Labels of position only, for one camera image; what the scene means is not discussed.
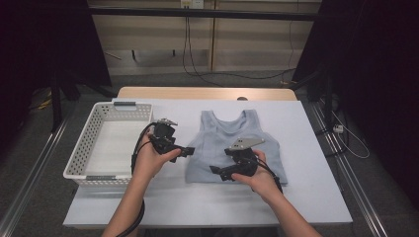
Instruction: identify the person's left hand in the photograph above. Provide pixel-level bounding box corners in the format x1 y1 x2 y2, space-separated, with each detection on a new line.
131 131 183 186

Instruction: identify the thin black wall cable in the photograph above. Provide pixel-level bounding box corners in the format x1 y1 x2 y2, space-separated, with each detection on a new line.
287 0 300 72

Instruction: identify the yellow floor cable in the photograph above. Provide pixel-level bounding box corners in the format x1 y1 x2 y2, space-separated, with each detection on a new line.
29 88 54 112

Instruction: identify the white wall socket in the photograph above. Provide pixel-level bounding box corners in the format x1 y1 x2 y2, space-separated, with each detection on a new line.
180 0 205 10

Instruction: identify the white floor cable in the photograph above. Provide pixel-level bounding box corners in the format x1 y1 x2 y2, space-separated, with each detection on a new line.
330 110 372 160

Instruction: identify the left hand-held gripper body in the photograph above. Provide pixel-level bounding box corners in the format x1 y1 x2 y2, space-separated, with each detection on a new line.
150 118 183 164

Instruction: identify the black horizontal metal bar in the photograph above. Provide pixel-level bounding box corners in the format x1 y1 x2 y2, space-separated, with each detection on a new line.
88 7 322 23

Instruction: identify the black curtain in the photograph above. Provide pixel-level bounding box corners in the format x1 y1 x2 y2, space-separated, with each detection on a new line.
0 0 113 156
291 0 419 211

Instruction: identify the left hand-held gripper cable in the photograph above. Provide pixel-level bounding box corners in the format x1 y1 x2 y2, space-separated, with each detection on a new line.
115 121 159 237

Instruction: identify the right hand-held gripper cable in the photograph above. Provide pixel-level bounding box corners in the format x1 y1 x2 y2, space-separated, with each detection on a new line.
251 157 285 195

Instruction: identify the black metal stand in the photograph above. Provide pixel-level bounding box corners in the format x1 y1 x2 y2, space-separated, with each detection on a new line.
290 70 334 127
48 70 117 133

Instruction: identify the light blue tank top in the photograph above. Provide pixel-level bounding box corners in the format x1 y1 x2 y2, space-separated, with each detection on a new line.
184 109 289 186

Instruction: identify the black floor cable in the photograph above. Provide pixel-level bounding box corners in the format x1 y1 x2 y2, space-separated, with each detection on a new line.
315 108 350 157

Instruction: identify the person's right hand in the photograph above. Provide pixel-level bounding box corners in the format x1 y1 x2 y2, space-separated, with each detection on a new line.
231 149 285 198

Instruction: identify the hand-held gripper cable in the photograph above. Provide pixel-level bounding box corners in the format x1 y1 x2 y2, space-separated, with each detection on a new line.
115 121 159 237
251 157 285 195

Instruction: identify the black wall socket cable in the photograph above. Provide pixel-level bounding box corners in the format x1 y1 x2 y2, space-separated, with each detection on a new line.
182 7 225 88
187 7 297 81

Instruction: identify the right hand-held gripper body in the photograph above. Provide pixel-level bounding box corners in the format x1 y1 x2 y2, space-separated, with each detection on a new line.
219 137 266 182

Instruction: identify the white perforated plastic basket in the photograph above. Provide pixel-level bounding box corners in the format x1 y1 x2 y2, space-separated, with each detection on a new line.
62 101 155 189

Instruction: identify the white table mat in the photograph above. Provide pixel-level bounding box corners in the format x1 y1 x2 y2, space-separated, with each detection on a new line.
62 98 354 229

